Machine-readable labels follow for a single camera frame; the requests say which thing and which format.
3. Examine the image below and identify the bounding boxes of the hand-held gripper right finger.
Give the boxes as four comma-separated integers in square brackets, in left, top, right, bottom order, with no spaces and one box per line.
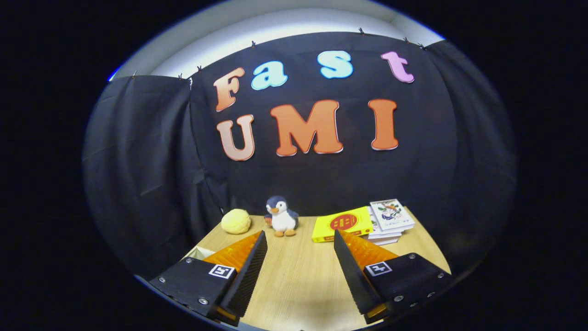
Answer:
[333,229,454,325]

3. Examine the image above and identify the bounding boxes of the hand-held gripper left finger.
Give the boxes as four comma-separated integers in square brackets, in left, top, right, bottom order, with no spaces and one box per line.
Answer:
[148,230,268,327]

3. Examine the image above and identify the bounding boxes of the cream fabric storage box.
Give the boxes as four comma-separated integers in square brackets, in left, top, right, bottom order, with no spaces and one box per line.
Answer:
[187,246,217,261]

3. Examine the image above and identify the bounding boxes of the yellow book with red circle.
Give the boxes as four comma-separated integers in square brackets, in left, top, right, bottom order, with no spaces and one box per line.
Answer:
[311,205,374,244]

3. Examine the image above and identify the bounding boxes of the yellow plush ball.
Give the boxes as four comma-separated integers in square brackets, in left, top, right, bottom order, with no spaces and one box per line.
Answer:
[220,208,252,235]

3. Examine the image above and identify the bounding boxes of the penguin plush toy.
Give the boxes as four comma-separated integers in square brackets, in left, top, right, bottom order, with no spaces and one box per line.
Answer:
[264,195,300,238]

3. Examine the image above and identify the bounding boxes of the black backdrop cloth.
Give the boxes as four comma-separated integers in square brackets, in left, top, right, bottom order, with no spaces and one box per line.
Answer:
[82,31,519,282]

